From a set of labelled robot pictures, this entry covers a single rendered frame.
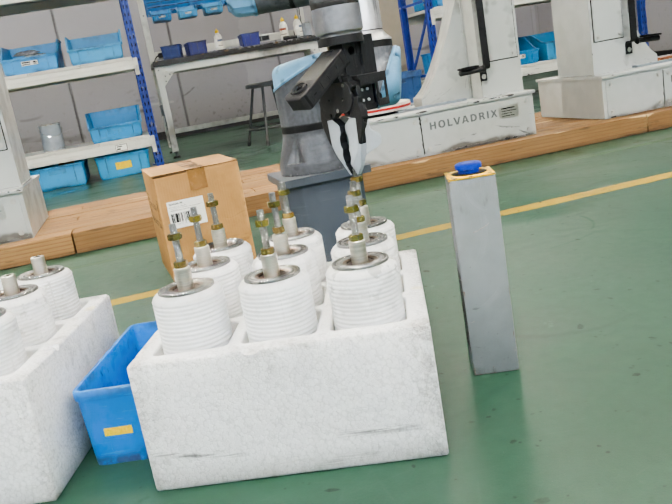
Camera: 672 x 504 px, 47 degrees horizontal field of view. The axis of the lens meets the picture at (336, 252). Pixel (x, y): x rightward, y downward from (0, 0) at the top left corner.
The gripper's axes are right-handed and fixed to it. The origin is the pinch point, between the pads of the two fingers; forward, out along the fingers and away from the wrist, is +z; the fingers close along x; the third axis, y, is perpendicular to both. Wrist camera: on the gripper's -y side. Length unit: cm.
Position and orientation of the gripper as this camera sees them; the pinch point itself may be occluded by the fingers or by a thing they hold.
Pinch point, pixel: (351, 167)
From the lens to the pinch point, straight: 122.8
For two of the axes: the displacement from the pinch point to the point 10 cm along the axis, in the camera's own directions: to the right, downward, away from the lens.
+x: -6.6, -0.7, 7.4
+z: 1.7, 9.6, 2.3
